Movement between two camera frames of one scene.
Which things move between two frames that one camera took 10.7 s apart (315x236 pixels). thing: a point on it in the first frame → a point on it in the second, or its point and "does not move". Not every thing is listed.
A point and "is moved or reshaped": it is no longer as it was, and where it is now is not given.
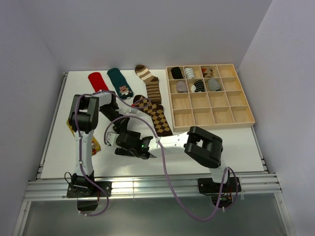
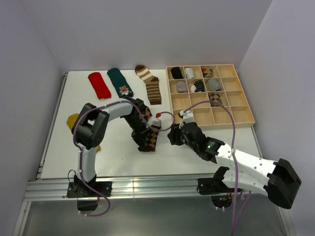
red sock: [97, 81] does not move
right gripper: [120, 151] → [173, 135]
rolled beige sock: [181, 87] does not move
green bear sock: [123, 87] does not move
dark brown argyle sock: [160, 122] is moved or reshaped
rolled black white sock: [198, 86] does not move
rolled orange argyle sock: [207, 73] does not move
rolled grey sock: [213, 85] does not move
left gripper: [124, 121] → [139, 137]
